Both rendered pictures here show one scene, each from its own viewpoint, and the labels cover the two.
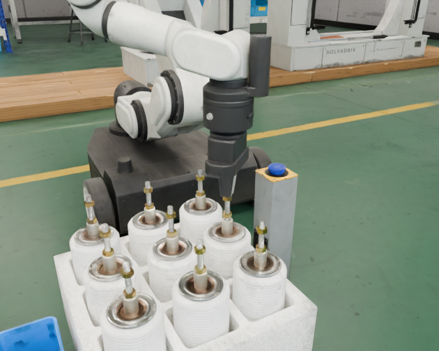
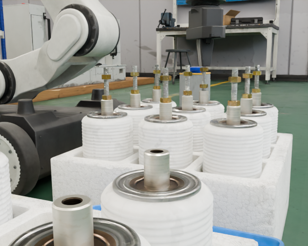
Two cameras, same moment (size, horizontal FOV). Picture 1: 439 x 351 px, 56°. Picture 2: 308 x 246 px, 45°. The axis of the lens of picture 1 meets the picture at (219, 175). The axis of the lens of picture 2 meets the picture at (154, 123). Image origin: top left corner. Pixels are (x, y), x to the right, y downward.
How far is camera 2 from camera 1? 69 cm
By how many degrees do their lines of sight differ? 38
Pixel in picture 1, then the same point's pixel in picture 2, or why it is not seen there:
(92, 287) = (171, 128)
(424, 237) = not seen: hidden behind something
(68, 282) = (103, 162)
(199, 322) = (265, 135)
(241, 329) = (276, 146)
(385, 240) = not seen: hidden behind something
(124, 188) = (38, 124)
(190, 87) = (100, 16)
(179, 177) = (77, 116)
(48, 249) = not seen: outside the picture
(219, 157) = (213, 22)
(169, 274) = (203, 124)
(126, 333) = (255, 129)
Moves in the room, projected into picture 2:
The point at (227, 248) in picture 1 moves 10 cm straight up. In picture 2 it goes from (218, 108) to (219, 63)
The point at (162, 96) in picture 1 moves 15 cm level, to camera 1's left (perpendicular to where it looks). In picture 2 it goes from (78, 23) to (20, 19)
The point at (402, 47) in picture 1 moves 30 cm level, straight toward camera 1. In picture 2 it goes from (112, 72) to (116, 73)
